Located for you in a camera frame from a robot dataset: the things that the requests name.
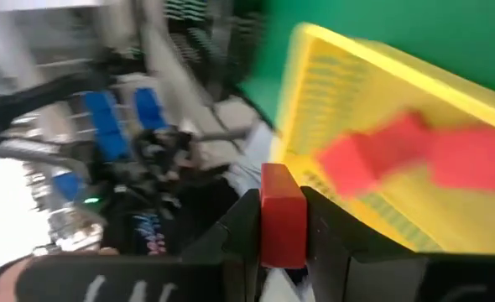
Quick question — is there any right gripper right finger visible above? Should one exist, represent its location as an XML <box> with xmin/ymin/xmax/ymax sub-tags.
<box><xmin>301</xmin><ymin>186</ymin><xmax>416</xmax><ymax>302</ymax></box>

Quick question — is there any green table mat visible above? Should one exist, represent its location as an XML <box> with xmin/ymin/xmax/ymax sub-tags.
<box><xmin>238</xmin><ymin>0</ymin><xmax>495</xmax><ymax>127</ymax></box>

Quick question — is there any yellow plastic basket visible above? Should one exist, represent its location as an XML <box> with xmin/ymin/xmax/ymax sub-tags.
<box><xmin>270</xmin><ymin>21</ymin><xmax>495</xmax><ymax>257</ymax></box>

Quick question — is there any red notched block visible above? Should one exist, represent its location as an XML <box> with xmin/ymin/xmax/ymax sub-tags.
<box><xmin>317</xmin><ymin>109</ymin><xmax>435</xmax><ymax>198</ymax></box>

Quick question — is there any red cube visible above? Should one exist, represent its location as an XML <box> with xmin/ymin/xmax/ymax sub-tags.
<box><xmin>430</xmin><ymin>125</ymin><xmax>495</xmax><ymax>194</ymax></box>

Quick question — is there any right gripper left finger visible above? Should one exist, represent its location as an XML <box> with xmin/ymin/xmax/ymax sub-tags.
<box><xmin>182</xmin><ymin>189</ymin><xmax>262</xmax><ymax>302</ymax></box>

